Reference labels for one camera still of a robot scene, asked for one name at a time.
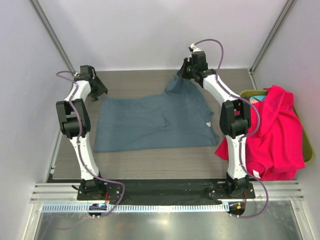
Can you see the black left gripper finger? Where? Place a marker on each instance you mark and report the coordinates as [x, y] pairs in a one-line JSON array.
[[101, 88], [94, 98]]

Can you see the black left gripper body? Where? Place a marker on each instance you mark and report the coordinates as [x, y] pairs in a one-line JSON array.
[[99, 88]]

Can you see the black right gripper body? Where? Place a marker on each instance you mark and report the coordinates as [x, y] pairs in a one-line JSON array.
[[186, 70]]

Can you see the blue-grey t shirt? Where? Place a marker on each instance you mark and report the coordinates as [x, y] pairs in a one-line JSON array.
[[180, 117]]

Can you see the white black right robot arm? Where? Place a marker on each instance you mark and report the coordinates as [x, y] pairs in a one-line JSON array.
[[234, 121]]

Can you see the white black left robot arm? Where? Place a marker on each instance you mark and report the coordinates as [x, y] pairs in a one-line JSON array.
[[75, 124]]

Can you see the salmon pink t shirt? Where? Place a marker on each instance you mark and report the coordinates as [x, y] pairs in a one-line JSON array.
[[254, 101]]

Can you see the teal t shirt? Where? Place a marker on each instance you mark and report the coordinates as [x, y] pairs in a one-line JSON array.
[[258, 98]]

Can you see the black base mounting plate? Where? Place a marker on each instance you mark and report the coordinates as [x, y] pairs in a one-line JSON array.
[[171, 192]]

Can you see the magenta pink t shirt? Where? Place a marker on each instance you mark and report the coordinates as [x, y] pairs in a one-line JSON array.
[[275, 150]]

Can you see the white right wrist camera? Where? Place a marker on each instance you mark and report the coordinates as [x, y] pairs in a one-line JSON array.
[[193, 48]]

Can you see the right aluminium corner post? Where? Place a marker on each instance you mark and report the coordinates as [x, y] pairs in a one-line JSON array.
[[283, 14]]

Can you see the aluminium corner post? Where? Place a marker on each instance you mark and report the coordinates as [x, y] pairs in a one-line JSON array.
[[51, 33], [283, 14]]

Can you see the aluminium frame rail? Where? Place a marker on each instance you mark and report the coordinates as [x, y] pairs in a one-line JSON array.
[[64, 192]]

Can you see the left aluminium corner post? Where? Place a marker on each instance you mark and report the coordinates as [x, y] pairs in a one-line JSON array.
[[51, 33]]

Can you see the slotted white cable duct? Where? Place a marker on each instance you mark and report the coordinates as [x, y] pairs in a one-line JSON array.
[[100, 208]]

